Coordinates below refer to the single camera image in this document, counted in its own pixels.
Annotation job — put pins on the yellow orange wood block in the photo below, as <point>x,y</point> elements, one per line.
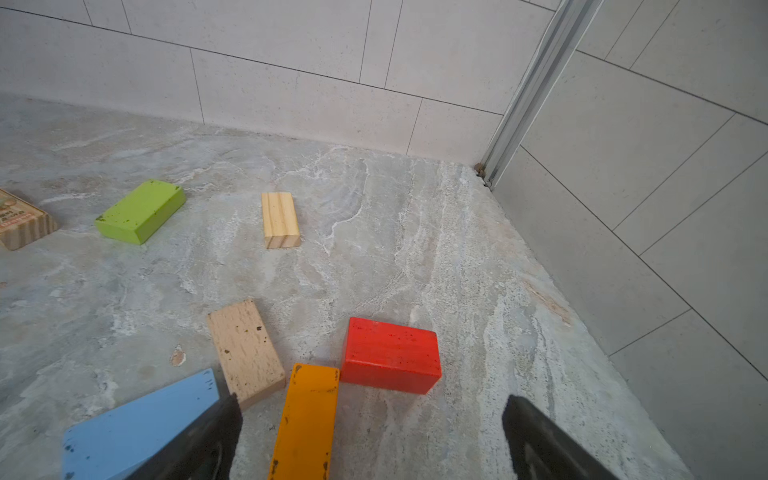
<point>305,436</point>

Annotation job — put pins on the printed label wood block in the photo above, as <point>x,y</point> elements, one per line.
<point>22,223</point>

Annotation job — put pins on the red wood block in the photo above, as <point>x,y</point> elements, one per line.
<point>390,356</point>

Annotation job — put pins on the aluminium right corner post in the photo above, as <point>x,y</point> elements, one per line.
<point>560,39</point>

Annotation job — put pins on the grooved pale wood block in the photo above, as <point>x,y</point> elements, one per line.
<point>281,228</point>

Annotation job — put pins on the plain beige wood block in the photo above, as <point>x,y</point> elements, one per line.
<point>250,363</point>

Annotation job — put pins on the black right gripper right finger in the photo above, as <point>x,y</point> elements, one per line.
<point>540,449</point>

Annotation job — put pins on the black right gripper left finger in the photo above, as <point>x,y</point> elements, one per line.
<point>204,450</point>

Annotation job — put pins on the light blue wood block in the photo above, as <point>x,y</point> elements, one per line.
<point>116,443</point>

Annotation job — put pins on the lime green wood block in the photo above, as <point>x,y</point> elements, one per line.
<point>136,217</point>

